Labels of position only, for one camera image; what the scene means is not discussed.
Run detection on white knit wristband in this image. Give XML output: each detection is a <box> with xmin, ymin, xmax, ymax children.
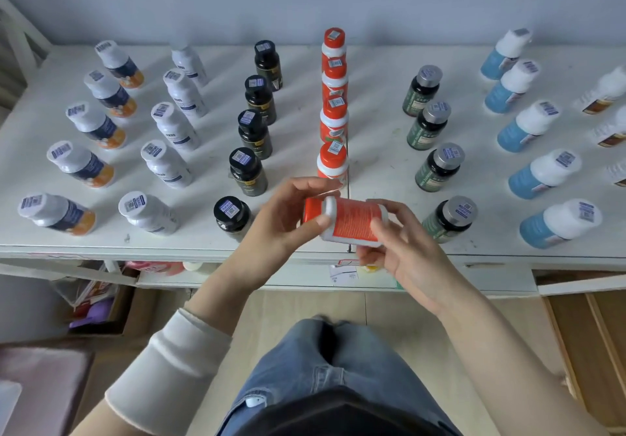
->
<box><xmin>105</xmin><ymin>308</ymin><xmax>233</xmax><ymax>436</ymax></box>

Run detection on small paper label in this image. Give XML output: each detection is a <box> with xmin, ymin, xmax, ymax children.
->
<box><xmin>328</xmin><ymin>264</ymin><xmax>361</xmax><ymax>285</ymax></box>

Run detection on red plastic packets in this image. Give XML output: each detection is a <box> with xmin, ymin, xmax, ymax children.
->
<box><xmin>125</xmin><ymin>260</ymin><xmax>186</xmax><ymax>278</ymax></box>

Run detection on person's right hand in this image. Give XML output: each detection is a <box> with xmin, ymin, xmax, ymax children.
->
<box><xmin>357</xmin><ymin>199</ymin><xmax>478</xmax><ymax>317</ymax></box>

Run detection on white metal shelf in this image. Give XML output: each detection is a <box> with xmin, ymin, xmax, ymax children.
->
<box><xmin>0</xmin><ymin>0</ymin><xmax>626</xmax><ymax>300</ymax></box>

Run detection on white cap navy orange bottle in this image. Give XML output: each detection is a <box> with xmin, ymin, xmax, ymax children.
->
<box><xmin>17</xmin><ymin>193</ymin><xmax>97</xmax><ymax>236</ymax></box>
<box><xmin>83</xmin><ymin>69</ymin><xmax>138</xmax><ymax>118</ymax></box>
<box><xmin>94</xmin><ymin>39</ymin><xmax>145</xmax><ymax>90</ymax></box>
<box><xmin>46</xmin><ymin>140</ymin><xmax>116</xmax><ymax>189</ymax></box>
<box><xmin>65</xmin><ymin>101</ymin><xmax>128</xmax><ymax>150</ymax></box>

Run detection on person's black shirt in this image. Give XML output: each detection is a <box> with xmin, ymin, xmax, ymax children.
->
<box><xmin>234</xmin><ymin>386</ymin><xmax>463</xmax><ymax>436</ymax></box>

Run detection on person's blue jeans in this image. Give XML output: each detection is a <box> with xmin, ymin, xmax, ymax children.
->
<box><xmin>215</xmin><ymin>317</ymin><xmax>463</xmax><ymax>436</ymax></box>

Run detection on person's left forearm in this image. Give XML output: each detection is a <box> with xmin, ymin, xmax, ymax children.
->
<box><xmin>70</xmin><ymin>264</ymin><xmax>275</xmax><ymax>436</ymax></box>

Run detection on row of red-capped orange bottles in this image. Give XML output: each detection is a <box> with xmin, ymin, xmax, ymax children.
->
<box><xmin>14</xmin><ymin>44</ymin><xmax>351</xmax><ymax>258</ymax></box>

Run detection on white cap blue bottle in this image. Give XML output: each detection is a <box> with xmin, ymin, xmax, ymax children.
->
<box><xmin>507</xmin><ymin>148</ymin><xmax>584</xmax><ymax>201</ymax></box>
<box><xmin>518</xmin><ymin>199</ymin><xmax>603</xmax><ymax>249</ymax></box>
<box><xmin>484</xmin><ymin>59</ymin><xmax>542</xmax><ymax>114</ymax></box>
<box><xmin>496</xmin><ymin>99</ymin><xmax>561</xmax><ymax>154</ymax></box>
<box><xmin>480</xmin><ymin>28</ymin><xmax>533</xmax><ymax>81</ymax></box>

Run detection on brown cardboard box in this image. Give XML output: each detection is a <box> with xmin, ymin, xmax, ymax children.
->
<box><xmin>51</xmin><ymin>274</ymin><xmax>138</xmax><ymax>336</ymax></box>

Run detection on person's left hand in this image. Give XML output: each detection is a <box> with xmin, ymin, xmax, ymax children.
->
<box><xmin>230</xmin><ymin>178</ymin><xmax>342</xmax><ymax>287</ymax></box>

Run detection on purple bag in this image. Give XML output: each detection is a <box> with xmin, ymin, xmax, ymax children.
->
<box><xmin>68</xmin><ymin>298</ymin><xmax>116</xmax><ymax>329</ymax></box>

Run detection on mauve cushioned stool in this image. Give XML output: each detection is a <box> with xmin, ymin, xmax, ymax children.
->
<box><xmin>0</xmin><ymin>345</ymin><xmax>97</xmax><ymax>436</ymax></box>

